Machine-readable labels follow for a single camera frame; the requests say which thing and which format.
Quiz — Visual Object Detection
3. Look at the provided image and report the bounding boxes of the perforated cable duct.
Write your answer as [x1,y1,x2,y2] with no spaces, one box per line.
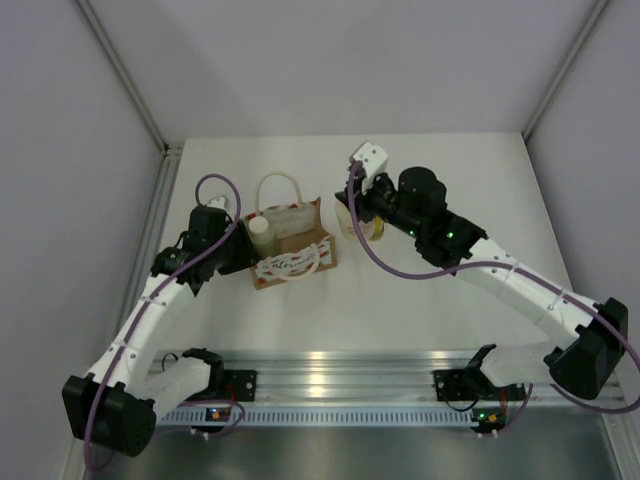
[159,406,478,427]

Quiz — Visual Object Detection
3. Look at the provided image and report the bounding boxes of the burlap canvas bag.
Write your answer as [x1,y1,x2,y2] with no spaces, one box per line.
[244,171,337,290]

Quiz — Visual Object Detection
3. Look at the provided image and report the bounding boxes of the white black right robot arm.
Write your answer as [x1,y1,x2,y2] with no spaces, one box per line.
[336,162,639,405]

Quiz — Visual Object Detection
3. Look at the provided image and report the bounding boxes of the corner aluminium post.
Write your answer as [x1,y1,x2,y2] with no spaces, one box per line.
[521,0,614,144]
[72,0,168,155]

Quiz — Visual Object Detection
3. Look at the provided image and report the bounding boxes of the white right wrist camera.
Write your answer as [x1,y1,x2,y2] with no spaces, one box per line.
[349,140,389,193]

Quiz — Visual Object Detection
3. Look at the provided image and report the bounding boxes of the right corner aluminium post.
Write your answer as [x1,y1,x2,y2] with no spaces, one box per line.
[521,0,614,144]

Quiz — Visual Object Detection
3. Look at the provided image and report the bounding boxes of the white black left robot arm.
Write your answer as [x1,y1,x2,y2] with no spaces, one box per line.
[62,205,259,457]

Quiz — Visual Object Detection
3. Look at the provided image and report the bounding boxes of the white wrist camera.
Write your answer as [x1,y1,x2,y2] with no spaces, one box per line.
[349,140,389,193]
[206,195,230,209]

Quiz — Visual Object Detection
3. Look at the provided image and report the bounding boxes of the left corner aluminium post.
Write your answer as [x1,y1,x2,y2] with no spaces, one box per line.
[72,0,168,155]

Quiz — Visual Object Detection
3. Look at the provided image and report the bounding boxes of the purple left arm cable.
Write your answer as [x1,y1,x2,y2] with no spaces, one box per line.
[82,173,246,472]

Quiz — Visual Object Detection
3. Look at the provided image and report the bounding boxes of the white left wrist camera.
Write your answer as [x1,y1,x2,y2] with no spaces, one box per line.
[206,195,230,209]

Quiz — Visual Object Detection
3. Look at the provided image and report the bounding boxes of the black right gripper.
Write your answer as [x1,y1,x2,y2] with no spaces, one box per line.
[336,172,424,240]

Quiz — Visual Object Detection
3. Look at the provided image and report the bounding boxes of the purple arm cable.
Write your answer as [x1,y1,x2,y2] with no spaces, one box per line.
[82,173,246,472]
[348,159,640,441]

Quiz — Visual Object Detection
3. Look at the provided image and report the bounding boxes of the aluminium frame rail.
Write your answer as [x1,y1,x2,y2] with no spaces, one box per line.
[152,348,626,407]

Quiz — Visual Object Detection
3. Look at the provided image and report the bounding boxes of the cream pump lotion bottle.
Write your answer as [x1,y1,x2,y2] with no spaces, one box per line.
[334,200,376,241]

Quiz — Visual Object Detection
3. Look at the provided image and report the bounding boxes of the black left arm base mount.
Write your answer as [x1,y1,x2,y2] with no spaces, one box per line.
[222,370,258,402]

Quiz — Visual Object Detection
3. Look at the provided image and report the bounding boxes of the white-capped pale green bottle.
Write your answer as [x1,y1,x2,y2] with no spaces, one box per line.
[248,216,279,258]

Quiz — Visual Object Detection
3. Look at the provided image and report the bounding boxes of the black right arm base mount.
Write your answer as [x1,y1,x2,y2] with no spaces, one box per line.
[432,368,526,403]

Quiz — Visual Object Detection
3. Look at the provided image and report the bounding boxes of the yellow oil bottle red cap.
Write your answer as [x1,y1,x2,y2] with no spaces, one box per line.
[368,216,385,241]

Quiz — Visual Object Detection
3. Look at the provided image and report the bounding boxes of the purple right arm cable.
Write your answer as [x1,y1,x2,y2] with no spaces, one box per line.
[348,159,640,441]

